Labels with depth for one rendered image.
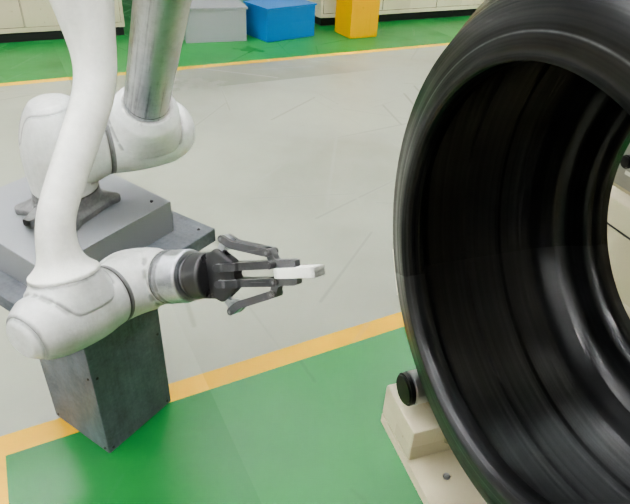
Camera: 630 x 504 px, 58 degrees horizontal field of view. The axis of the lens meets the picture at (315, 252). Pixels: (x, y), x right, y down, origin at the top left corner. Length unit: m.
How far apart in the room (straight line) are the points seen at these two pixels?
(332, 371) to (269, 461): 0.42
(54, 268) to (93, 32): 0.35
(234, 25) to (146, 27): 4.95
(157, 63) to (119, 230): 0.43
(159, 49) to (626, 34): 0.91
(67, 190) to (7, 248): 0.56
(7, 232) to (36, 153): 0.21
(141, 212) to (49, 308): 0.65
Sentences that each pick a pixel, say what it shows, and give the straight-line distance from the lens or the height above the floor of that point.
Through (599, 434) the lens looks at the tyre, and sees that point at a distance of 0.81.
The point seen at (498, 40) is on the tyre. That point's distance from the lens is 0.51.
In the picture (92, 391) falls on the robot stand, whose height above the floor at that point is 0.26.
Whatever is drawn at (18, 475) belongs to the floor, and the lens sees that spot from 1.93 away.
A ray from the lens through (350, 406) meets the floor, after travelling 1.95.
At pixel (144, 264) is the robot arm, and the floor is 0.92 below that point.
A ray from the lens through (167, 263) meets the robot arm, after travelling 0.93.
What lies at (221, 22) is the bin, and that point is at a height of 0.18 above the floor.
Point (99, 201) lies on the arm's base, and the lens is 1.50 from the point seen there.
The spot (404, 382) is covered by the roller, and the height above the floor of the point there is 0.91.
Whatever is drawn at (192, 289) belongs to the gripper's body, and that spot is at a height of 0.91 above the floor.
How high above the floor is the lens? 1.47
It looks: 34 degrees down
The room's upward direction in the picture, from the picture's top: 3 degrees clockwise
